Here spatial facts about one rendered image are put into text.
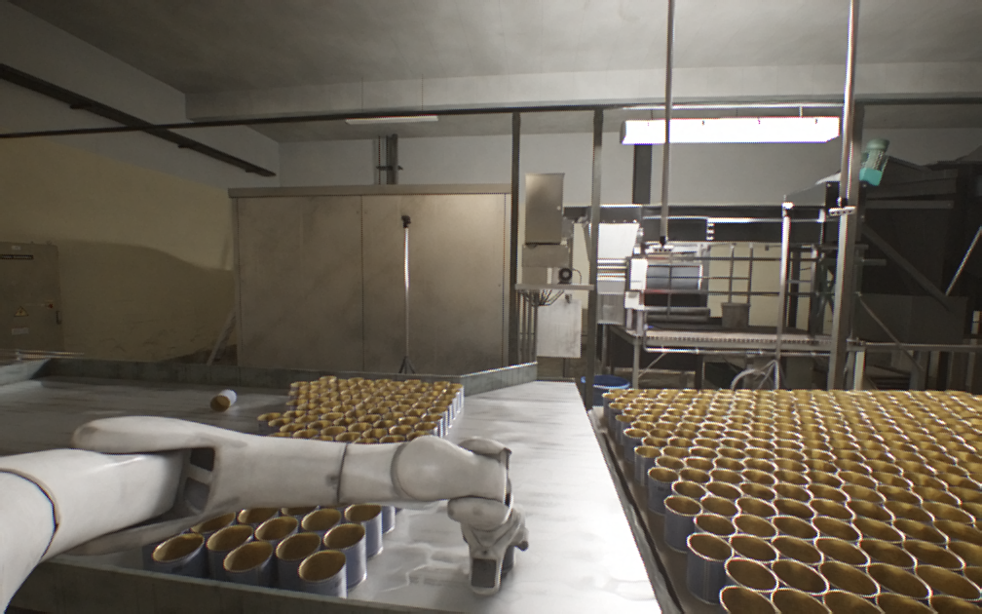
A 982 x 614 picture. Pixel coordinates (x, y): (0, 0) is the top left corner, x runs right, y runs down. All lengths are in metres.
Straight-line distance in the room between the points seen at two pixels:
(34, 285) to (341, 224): 4.24
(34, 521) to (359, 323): 3.27
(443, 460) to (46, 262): 6.71
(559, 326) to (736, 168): 7.20
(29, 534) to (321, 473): 0.21
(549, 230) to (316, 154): 8.33
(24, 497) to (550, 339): 3.36
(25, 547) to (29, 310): 6.60
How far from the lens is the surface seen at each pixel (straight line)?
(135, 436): 0.44
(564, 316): 3.49
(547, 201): 2.97
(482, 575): 0.61
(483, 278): 3.19
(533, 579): 0.83
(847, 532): 1.02
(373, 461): 0.45
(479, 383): 1.77
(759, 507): 1.01
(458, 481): 0.44
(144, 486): 0.45
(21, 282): 6.86
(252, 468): 0.46
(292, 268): 3.82
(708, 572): 0.82
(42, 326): 6.97
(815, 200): 4.45
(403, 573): 0.84
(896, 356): 9.18
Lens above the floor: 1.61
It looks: 4 degrees down
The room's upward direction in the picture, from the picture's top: 1 degrees clockwise
